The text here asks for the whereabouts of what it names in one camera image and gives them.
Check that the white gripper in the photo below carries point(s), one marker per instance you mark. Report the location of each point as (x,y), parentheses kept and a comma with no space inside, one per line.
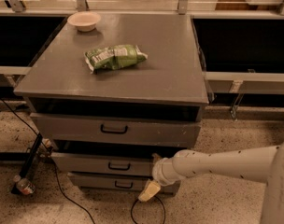
(159,173)

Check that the grey drawer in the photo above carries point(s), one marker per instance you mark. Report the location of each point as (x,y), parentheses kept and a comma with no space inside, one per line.
(108,158)
(145,132)
(102,181)

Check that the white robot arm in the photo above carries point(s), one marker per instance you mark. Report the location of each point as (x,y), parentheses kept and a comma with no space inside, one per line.
(264,165)

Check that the grey bottom drawer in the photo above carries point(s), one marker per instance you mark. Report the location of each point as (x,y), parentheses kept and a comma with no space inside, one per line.
(102,181)

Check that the grey drawer cabinet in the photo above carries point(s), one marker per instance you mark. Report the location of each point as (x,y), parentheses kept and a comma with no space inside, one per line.
(167,86)

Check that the grey top drawer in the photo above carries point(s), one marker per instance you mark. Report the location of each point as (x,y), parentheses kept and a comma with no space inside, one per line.
(145,132)

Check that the black metal leg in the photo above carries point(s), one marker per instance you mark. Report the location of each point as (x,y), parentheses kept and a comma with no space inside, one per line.
(28,162)

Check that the green chip bag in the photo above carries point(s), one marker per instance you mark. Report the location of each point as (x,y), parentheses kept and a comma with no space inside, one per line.
(114,58)

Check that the plastic bottle on floor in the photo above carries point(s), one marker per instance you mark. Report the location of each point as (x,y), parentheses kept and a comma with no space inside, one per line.
(25,186)

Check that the beige bowl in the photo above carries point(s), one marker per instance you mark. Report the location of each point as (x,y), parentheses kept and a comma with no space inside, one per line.
(84,21)

